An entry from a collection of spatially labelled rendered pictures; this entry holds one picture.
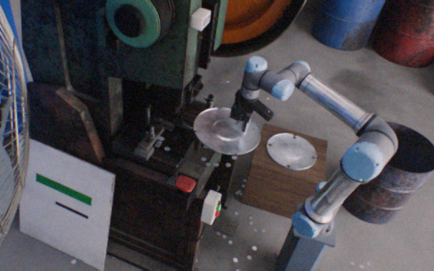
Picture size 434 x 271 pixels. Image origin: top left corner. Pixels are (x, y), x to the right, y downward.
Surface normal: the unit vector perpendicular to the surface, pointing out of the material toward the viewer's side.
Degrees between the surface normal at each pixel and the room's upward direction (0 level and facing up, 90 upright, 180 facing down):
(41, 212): 78
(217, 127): 3
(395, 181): 92
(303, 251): 90
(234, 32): 90
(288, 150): 0
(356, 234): 0
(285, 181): 90
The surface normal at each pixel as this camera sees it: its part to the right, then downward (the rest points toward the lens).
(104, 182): -0.36, 0.40
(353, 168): -0.61, 0.35
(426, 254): 0.14, -0.74
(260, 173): -0.27, 0.62
